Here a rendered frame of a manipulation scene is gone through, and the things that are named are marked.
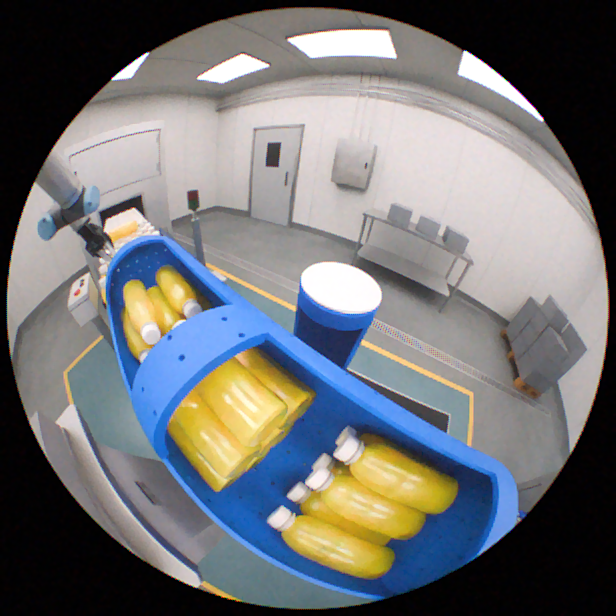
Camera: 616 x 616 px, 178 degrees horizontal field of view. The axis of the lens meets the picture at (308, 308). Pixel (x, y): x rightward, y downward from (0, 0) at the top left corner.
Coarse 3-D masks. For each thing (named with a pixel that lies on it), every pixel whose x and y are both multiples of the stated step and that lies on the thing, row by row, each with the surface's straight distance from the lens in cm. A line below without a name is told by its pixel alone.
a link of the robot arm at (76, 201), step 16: (48, 160) 53; (48, 176) 54; (64, 176) 56; (48, 192) 57; (64, 192) 57; (80, 192) 60; (96, 192) 64; (64, 208) 62; (80, 208) 62; (96, 208) 63
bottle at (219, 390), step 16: (224, 368) 23; (240, 368) 23; (208, 384) 23; (224, 384) 22; (240, 384) 21; (256, 384) 22; (208, 400) 23; (224, 400) 21; (240, 400) 21; (256, 400) 20; (272, 400) 21; (224, 416) 22; (240, 416) 20; (256, 416) 20; (272, 416) 20; (240, 432) 21; (256, 432) 20
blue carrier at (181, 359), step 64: (128, 256) 59; (192, 320) 22; (256, 320) 24; (128, 384) 37; (192, 384) 19; (320, 384) 35; (320, 448) 42; (448, 448) 24; (256, 512) 37; (448, 512) 41; (512, 512) 32; (320, 576) 34; (384, 576) 46
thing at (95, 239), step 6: (84, 228) 76; (90, 228) 79; (78, 234) 80; (84, 234) 79; (90, 234) 79; (96, 234) 76; (102, 234) 82; (90, 240) 77; (96, 240) 77; (102, 240) 79; (90, 246) 79; (96, 246) 79; (102, 246) 78; (96, 252) 80
